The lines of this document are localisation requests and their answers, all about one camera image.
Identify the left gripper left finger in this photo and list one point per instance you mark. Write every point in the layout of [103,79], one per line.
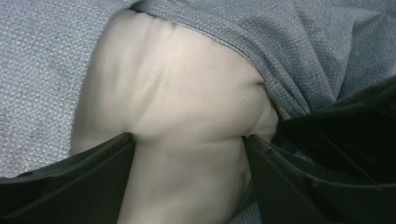
[86,188]

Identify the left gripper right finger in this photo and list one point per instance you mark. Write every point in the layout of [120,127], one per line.
[291,190]

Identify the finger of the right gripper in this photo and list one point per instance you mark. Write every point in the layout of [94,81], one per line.
[350,143]

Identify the patchwork and blue pillowcase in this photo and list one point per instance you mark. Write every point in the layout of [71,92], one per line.
[309,53]

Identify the cream white pillow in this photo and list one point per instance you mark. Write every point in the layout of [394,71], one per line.
[188,101]

